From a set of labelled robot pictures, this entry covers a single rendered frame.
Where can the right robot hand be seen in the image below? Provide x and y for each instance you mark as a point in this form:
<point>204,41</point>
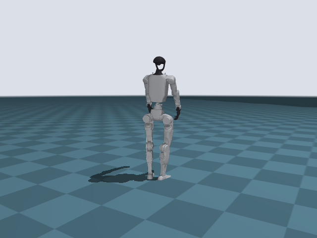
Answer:
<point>178,113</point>

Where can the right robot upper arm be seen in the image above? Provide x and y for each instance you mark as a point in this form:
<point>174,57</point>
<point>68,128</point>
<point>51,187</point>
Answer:
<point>171,80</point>

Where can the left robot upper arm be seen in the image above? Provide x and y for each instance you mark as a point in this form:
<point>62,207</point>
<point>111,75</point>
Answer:
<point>145,80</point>

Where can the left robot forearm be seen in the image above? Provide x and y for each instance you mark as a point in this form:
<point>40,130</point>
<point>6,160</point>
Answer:
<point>148,99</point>

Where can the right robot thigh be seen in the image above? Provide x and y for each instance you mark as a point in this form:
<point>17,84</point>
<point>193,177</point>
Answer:
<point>168,130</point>

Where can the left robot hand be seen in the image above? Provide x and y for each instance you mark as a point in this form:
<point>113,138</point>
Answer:
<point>149,107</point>

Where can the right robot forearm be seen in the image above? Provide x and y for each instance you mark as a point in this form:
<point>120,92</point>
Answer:
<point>177,100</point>

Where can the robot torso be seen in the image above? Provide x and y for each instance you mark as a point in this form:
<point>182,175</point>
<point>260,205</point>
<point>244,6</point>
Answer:
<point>158,92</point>

